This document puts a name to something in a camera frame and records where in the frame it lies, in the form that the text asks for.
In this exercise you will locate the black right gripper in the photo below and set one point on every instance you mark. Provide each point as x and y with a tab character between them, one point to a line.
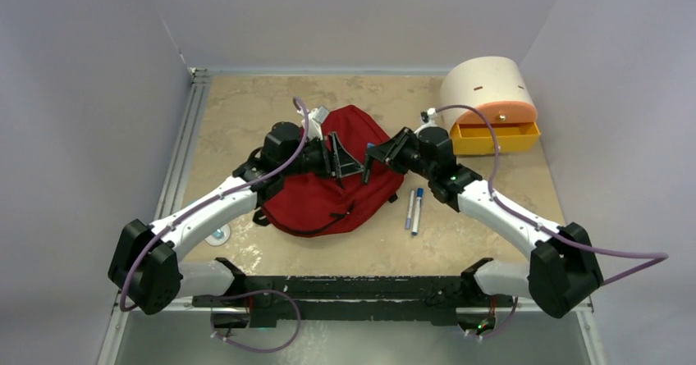
387	151

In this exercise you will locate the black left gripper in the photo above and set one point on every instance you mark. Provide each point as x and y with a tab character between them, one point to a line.
344	163

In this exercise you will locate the dark marker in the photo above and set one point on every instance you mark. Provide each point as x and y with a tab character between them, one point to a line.
368	164

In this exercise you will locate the red student backpack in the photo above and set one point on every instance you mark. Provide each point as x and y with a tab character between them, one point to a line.
308	206

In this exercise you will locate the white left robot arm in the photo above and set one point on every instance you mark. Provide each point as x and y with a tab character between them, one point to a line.
145	265

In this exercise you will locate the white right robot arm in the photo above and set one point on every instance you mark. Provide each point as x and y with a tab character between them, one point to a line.
560	272

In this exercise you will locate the white blue marker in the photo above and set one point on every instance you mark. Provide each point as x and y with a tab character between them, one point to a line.
409	213
417	206

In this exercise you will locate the cream rounded drawer cabinet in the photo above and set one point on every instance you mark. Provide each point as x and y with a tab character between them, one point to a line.
481	80

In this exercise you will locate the orange upper drawer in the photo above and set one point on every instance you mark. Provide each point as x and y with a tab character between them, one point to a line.
500	113

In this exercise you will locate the white blue oval case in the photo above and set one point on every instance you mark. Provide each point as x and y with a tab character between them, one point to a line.
219	237

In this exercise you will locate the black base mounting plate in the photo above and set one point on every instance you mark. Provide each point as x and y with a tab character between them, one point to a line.
434	299

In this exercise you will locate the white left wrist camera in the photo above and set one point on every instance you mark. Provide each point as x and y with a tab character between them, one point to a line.
316	117

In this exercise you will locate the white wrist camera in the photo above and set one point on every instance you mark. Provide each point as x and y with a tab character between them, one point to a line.
316	117
428	118

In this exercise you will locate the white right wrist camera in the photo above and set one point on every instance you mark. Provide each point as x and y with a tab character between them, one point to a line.
428	118

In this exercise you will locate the aluminium frame rails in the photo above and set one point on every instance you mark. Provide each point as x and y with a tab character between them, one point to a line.
224	117

